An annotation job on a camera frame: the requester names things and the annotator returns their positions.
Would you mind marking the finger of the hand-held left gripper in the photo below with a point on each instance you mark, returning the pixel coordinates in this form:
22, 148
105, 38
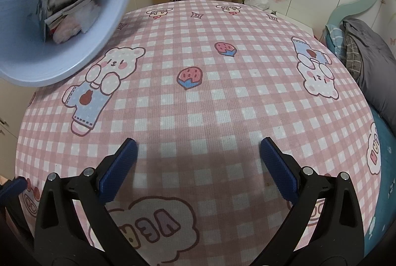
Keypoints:
12, 190

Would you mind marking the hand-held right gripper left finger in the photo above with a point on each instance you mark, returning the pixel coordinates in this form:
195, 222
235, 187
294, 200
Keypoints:
119, 173

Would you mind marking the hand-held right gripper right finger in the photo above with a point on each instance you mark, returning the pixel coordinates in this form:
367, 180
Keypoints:
278, 173

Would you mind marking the pale blue plastic bin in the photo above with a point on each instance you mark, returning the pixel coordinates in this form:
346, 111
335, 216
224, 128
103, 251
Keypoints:
102, 21

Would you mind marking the pile of wrappers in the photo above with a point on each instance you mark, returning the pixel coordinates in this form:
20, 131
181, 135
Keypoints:
68, 6

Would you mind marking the pink checked tablecloth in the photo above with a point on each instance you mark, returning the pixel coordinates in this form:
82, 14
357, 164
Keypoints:
216, 105

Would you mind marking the teal bedsheet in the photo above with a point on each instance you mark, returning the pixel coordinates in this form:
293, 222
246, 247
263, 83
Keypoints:
386, 160

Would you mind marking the plaid cloth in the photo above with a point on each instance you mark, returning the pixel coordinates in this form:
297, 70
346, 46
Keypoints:
352, 52

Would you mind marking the grey blanket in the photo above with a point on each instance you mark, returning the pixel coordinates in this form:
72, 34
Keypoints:
374, 62

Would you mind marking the light blue pillow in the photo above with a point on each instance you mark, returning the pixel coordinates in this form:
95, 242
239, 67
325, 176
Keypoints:
335, 37

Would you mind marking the light green bed headboard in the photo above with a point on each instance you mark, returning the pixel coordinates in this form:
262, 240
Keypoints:
355, 3

